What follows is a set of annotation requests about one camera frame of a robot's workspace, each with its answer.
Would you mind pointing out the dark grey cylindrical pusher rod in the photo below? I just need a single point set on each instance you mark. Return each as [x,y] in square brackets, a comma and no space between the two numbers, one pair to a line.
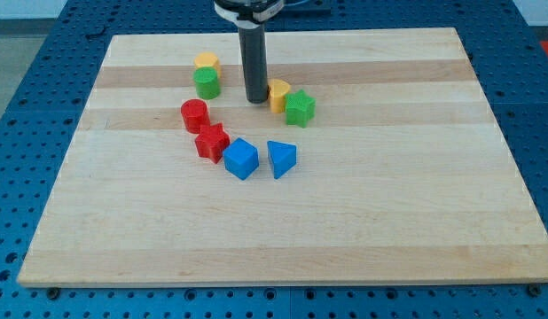
[253,55]

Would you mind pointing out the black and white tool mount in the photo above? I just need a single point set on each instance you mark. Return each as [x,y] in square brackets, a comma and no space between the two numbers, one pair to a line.
[248,14]

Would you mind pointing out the green cylinder block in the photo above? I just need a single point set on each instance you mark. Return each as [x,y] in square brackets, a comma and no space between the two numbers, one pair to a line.
[206,82]

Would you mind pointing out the yellow cylinder block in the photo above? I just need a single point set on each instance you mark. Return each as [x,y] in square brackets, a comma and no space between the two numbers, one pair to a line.
[208,59]

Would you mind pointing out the yellow half-round block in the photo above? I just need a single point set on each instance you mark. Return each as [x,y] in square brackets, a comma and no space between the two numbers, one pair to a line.
[278,89]

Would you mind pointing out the green star block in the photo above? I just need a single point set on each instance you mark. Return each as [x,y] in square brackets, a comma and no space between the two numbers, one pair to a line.
[300,108]

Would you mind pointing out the red cylinder block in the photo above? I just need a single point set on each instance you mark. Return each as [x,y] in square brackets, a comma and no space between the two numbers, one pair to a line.
[194,114]

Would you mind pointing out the red star block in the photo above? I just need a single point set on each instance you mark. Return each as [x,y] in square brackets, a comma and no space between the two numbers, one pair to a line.
[211,141]

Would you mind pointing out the blue cube block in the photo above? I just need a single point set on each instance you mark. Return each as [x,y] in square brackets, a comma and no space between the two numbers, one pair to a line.
[241,158]

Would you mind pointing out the blue triangle block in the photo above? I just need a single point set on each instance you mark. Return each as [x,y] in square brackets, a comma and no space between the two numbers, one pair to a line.
[282,157]

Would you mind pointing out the light wooden board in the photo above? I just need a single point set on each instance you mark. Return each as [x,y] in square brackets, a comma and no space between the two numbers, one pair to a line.
[403,176]

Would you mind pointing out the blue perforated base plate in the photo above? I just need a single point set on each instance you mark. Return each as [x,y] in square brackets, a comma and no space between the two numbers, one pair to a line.
[39,121]

